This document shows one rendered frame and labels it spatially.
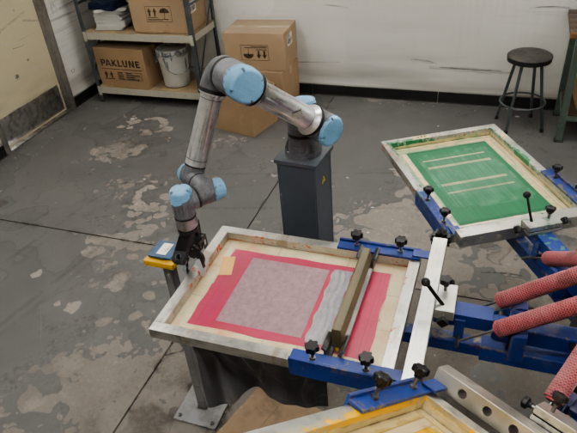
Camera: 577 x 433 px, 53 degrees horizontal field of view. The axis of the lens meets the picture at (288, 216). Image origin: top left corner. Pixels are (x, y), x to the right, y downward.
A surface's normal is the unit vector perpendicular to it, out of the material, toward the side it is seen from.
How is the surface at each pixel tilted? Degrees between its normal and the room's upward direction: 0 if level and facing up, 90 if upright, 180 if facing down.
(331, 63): 90
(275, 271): 0
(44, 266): 0
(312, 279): 0
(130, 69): 90
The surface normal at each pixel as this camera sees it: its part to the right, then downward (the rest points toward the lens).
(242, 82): 0.47, 0.40
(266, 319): -0.07, -0.82
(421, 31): -0.33, 0.56
